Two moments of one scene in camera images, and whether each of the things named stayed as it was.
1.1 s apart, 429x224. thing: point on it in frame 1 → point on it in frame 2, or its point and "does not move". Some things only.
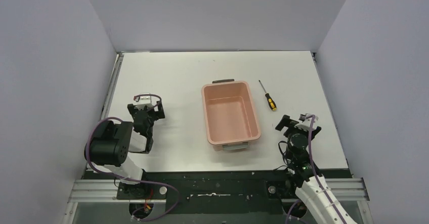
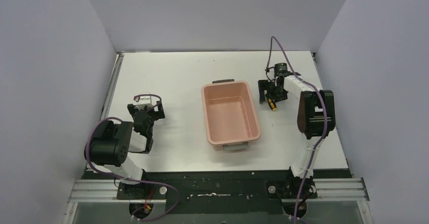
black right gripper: (285, 121) → (263, 84)
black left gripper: (146, 110) does not move
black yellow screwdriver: (270, 102) does not move
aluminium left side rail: (105, 112) does not move
